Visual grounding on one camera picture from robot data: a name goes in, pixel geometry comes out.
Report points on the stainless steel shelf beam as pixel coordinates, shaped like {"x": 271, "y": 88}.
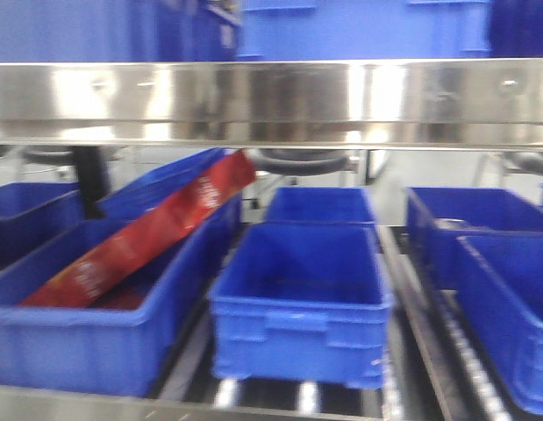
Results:
{"x": 434, "y": 104}

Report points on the blue bin upper shelf centre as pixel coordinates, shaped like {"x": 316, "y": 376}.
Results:
{"x": 355, "y": 30}

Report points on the blue bin shelf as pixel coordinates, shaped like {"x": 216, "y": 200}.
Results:
{"x": 118, "y": 31}
{"x": 355, "y": 30}

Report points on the blue bin upper shelf left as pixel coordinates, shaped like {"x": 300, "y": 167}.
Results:
{"x": 118, "y": 31}

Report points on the blue bin rear centre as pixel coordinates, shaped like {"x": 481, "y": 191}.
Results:
{"x": 337, "y": 205}

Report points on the blue bin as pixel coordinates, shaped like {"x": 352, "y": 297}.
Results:
{"x": 337, "y": 205}
{"x": 31, "y": 213}
{"x": 500, "y": 292}
{"x": 305, "y": 302}
{"x": 104, "y": 350}
{"x": 437, "y": 216}

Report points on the blue bin front centre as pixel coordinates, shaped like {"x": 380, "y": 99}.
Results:
{"x": 305, "y": 302}

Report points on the blue bin rear right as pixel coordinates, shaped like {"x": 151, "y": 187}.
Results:
{"x": 437, "y": 216}

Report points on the red flat package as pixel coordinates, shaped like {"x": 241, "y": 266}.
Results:
{"x": 105, "y": 266}

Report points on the blue bin front right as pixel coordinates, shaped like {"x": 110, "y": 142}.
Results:
{"x": 500, "y": 292}

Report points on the blue bin far left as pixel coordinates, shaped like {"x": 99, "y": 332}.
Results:
{"x": 31, "y": 213}

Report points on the blue bin front left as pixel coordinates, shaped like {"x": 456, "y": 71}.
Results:
{"x": 104, "y": 350}

